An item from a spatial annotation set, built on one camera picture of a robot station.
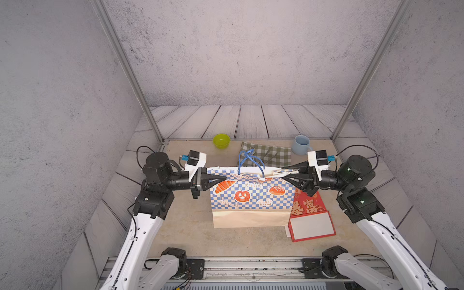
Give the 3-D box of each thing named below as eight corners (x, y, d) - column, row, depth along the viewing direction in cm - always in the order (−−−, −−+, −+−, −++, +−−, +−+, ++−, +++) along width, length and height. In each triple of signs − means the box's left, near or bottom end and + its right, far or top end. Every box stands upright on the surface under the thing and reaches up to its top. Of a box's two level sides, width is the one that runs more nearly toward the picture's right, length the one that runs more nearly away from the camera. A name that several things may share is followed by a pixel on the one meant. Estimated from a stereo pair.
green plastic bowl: (210, 145, 120) (209, 141, 117) (218, 136, 125) (218, 131, 122) (224, 151, 116) (224, 146, 113) (232, 141, 122) (232, 137, 119)
